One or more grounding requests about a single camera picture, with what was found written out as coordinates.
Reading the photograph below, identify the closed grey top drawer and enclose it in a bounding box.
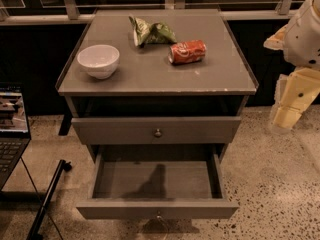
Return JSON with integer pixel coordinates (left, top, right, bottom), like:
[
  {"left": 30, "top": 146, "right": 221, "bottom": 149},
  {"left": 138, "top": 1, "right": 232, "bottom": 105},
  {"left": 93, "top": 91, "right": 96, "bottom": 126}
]
[{"left": 72, "top": 116, "right": 241, "bottom": 145}]

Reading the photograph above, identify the white ceramic bowl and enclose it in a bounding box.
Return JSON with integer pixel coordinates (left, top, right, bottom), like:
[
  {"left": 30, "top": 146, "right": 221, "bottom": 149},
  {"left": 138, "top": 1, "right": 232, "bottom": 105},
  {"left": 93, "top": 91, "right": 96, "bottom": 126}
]
[{"left": 77, "top": 45, "right": 120, "bottom": 79}]

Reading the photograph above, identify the middle drawer knob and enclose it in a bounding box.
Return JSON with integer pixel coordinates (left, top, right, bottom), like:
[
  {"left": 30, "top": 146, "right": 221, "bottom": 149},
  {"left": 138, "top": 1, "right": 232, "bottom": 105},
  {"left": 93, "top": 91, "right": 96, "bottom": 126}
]
[{"left": 156, "top": 211, "right": 163, "bottom": 220}]

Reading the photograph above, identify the metal railing frame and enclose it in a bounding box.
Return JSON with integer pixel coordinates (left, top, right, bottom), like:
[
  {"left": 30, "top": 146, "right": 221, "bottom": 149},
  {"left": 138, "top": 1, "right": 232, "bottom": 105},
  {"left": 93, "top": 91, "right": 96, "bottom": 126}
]
[{"left": 0, "top": 0, "right": 320, "bottom": 26}]

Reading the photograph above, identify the green chip bag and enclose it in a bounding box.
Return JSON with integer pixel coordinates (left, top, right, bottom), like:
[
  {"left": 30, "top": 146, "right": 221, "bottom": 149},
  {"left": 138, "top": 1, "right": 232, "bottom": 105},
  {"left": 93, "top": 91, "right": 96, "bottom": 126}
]
[{"left": 129, "top": 16, "right": 177, "bottom": 47}]

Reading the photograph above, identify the grey drawer cabinet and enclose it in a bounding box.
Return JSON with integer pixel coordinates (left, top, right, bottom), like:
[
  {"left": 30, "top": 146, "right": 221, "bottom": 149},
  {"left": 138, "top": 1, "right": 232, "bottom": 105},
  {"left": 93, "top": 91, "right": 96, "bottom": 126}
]
[{"left": 55, "top": 8, "right": 260, "bottom": 221}]

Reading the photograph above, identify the red coke can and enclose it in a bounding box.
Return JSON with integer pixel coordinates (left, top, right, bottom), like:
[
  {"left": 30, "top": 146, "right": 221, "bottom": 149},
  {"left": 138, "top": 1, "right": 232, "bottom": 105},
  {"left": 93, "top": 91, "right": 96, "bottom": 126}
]
[{"left": 168, "top": 40, "right": 207, "bottom": 64}]

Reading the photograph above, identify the round drawer knob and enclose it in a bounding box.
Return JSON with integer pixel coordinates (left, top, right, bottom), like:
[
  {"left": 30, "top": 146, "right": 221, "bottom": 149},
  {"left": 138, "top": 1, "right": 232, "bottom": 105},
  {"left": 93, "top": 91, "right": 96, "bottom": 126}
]
[{"left": 154, "top": 129, "right": 162, "bottom": 138}]

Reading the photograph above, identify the open grey middle drawer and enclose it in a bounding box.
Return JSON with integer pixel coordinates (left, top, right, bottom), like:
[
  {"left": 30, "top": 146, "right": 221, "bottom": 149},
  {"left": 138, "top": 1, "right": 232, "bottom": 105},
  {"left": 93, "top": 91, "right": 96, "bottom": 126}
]
[{"left": 77, "top": 144, "right": 238, "bottom": 219}]

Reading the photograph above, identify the black laptop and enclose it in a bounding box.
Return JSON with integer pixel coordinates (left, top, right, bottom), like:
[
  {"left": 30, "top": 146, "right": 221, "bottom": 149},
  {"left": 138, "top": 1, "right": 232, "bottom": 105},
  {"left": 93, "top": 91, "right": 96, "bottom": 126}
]
[{"left": 0, "top": 82, "right": 31, "bottom": 190}]

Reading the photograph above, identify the black stand leg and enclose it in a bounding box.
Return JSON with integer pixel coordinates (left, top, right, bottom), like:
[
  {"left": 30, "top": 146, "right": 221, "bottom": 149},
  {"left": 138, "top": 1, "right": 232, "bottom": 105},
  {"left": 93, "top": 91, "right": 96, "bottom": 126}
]
[{"left": 26, "top": 160, "right": 72, "bottom": 240}]

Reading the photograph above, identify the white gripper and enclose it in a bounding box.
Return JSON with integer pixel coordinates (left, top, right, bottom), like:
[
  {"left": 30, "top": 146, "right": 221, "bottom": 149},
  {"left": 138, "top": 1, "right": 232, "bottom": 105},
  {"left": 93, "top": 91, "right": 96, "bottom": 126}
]
[{"left": 263, "top": 0, "right": 320, "bottom": 130}]

